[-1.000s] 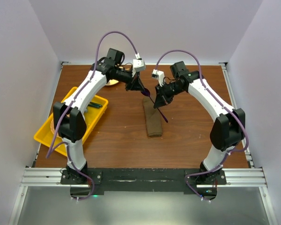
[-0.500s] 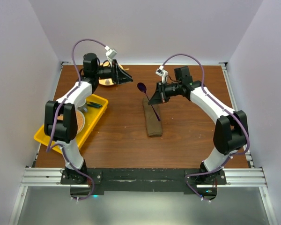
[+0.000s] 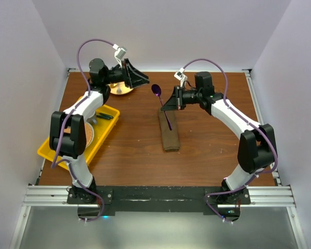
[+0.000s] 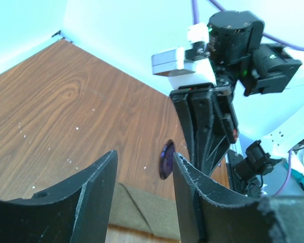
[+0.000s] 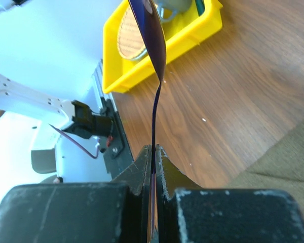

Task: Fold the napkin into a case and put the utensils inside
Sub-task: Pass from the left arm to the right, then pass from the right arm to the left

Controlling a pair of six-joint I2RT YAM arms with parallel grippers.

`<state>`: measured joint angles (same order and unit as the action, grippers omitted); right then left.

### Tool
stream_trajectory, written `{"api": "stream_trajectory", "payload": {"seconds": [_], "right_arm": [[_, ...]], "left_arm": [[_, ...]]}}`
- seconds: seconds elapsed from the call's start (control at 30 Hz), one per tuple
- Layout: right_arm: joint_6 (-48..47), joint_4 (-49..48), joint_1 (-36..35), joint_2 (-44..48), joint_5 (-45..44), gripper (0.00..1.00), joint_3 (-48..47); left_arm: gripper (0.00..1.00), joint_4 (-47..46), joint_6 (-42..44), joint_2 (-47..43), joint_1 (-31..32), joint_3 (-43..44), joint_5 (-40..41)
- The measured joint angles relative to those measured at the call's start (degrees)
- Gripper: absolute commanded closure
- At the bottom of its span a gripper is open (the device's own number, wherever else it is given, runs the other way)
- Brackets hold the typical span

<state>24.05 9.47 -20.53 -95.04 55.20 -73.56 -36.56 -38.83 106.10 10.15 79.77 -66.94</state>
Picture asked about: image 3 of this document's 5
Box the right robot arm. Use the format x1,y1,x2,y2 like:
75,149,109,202
161,70,278,204

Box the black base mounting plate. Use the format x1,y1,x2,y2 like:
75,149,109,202
67,185,251,217

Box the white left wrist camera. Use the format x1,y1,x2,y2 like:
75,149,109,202
112,44,127,68

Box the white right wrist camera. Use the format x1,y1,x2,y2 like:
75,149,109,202
174,67,188,88

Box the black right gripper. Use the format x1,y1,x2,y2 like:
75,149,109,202
161,86,202,112

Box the yellow plastic tray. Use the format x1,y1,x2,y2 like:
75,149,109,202
37,105,120,166

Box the beige round plate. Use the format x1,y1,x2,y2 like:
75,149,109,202
109,81,133,95

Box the grey mug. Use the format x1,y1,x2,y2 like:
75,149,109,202
88,112,97,125

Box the brown cloth napkin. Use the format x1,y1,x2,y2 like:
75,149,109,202
158,110,180,152

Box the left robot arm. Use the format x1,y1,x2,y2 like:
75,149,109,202
49,58,149,203

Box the green handled utensil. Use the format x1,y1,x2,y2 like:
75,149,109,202
96,113,114,120

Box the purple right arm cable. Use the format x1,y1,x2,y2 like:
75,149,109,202
182,58,278,224

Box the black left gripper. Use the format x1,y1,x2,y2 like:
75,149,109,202
103,59,149,89

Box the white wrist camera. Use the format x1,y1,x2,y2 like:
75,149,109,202
174,67,188,88
112,44,127,68

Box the iridescent blue spoon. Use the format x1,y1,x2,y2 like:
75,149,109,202
151,84,172,131

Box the silver fork on plate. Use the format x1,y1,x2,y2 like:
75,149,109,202
117,83,122,94

